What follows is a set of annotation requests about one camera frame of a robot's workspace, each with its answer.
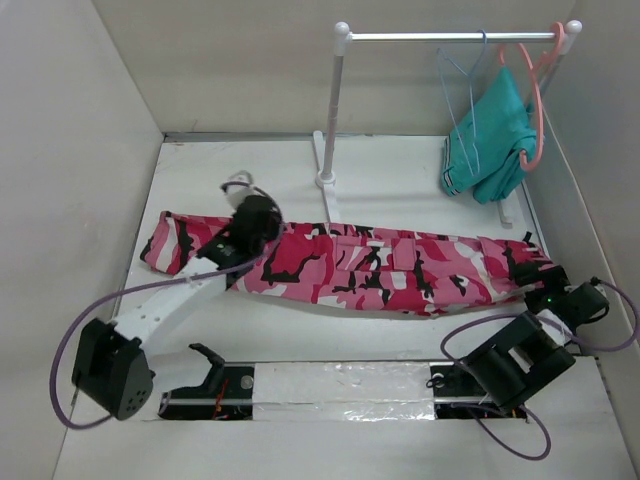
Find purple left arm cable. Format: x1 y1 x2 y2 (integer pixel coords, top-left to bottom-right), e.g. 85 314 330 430
48 179 291 431

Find white clothes rack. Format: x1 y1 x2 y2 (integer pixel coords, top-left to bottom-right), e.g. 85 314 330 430
312 19 583 227

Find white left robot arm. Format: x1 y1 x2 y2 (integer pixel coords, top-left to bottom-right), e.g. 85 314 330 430
71 191 283 421

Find pink camouflage trousers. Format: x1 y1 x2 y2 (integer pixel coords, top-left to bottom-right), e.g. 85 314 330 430
140 211 557 316

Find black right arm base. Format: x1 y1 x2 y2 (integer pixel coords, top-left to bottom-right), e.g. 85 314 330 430
425 362 528 420

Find blue wire hanger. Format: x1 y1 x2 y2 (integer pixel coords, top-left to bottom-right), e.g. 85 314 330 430
435 29 490 177

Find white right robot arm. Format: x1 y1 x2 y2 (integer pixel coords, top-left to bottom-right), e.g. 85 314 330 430
455 267 610 412

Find teal garment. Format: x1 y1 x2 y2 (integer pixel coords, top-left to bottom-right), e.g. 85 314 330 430
440 67 537 204

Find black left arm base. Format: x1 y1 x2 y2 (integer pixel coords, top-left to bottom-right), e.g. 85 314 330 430
158 363 255 421

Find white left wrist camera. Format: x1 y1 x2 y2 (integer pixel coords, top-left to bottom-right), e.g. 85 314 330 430
221 170 256 210

